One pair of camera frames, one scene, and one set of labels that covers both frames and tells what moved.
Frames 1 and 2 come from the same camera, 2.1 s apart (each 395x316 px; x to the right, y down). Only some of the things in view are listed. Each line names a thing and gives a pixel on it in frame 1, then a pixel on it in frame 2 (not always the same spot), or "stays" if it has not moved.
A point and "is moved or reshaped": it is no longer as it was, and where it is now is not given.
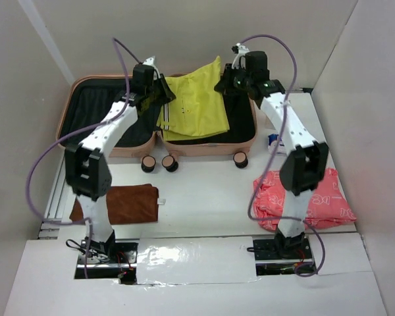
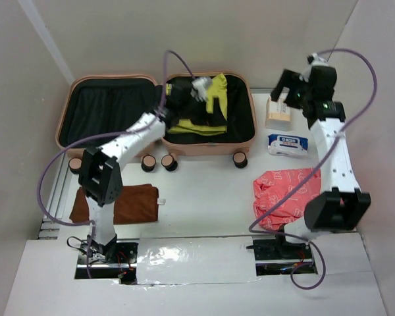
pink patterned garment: (328, 205) stays
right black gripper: (226, 83) → (286, 85)
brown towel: (128, 204) stays
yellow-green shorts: (199, 109) is moved or reshaped
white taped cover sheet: (195, 260) stays
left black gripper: (168, 95) → (205, 115)
